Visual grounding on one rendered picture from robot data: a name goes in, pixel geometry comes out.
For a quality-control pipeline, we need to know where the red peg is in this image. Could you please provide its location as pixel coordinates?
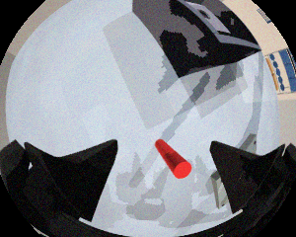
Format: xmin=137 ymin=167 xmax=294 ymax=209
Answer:
xmin=155 ymin=139 xmax=191 ymax=179

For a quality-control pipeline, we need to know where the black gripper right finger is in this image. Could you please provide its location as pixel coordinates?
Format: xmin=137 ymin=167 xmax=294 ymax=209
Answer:
xmin=210 ymin=141 xmax=285 ymax=214

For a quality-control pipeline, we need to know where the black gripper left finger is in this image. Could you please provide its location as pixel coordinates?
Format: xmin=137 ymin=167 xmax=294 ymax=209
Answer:
xmin=25 ymin=138 xmax=119 ymax=222

